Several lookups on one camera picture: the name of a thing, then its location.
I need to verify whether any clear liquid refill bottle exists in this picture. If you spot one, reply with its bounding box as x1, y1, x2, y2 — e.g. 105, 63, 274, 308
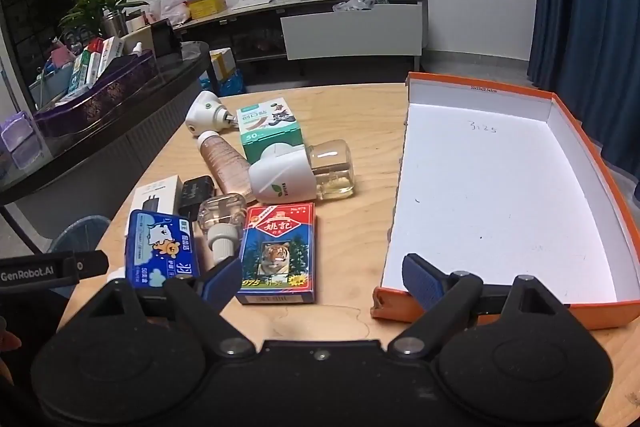
197, 193, 249, 266

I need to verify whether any leafy plant steel pot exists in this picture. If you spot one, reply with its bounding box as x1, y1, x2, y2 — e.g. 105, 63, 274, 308
58, 0, 149, 40

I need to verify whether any white television cabinet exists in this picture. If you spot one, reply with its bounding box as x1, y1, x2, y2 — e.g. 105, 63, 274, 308
172, 0, 430, 76

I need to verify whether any white red plastic bag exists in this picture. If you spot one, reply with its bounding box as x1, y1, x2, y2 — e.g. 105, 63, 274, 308
148, 0, 192, 26

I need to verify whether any black desk device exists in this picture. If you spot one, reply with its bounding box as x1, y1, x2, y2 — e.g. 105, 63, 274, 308
149, 19, 177, 58

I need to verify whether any white charger box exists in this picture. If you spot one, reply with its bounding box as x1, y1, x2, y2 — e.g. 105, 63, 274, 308
131, 174, 184, 221

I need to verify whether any small white plug-in heater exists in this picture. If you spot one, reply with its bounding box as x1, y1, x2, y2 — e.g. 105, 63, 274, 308
184, 90, 241, 139

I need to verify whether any purple plastic container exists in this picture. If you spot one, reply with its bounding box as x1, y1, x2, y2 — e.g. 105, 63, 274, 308
0, 111, 40, 171

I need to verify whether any black charger adapter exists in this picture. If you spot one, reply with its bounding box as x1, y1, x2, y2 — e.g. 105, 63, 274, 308
177, 176, 216, 221

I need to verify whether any blue trash bin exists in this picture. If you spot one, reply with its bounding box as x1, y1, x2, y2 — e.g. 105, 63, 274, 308
47, 215, 112, 299

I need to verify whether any teal bandage box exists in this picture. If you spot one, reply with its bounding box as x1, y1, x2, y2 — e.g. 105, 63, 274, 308
236, 97, 305, 162

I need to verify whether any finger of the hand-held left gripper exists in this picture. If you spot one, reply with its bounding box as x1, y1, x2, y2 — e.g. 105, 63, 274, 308
75, 251, 109, 281

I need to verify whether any rose gold bottle white cap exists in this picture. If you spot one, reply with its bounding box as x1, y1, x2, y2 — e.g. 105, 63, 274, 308
196, 132, 259, 204

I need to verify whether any clear plastic packaging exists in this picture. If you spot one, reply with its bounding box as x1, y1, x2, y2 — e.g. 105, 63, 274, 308
332, 0, 377, 14

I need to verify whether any black glass counter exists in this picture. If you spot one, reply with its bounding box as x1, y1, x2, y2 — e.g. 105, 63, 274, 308
0, 41, 212, 254

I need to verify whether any orange cardboard box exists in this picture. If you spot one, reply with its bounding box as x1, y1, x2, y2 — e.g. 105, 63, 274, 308
371, 72, 640, 331

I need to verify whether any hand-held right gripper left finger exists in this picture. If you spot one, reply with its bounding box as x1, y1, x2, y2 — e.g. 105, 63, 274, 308
57, 255, 257, 358

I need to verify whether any tiger print card box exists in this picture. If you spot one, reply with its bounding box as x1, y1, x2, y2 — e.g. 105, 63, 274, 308
236, 203, 317, 306

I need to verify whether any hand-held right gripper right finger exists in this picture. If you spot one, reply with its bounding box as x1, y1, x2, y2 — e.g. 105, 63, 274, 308
387, 253, 583, 358

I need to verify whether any blue cartoon bandage box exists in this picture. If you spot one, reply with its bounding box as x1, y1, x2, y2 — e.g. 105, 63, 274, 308
125, 209, 202, 294

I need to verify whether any white leaf-print repellent heater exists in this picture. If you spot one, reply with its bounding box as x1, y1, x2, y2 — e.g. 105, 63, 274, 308
248, 139, 356, 203

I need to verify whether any purple patterned storage box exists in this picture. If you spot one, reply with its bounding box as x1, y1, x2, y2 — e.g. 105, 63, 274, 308
32, 49, 157, 138

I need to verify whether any white yellow cardboard box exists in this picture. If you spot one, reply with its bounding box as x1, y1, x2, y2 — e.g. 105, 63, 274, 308
207, 47, 237, 80

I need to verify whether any blue curtain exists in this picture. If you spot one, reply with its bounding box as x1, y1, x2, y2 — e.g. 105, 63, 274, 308
527, 0, 640, 204

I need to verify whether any blue plastic bag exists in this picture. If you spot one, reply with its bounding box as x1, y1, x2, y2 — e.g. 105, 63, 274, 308
199, 69, 246, 97

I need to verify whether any row of medicine boxes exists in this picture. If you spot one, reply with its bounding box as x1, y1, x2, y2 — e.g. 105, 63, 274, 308
66, 36, 126, 100

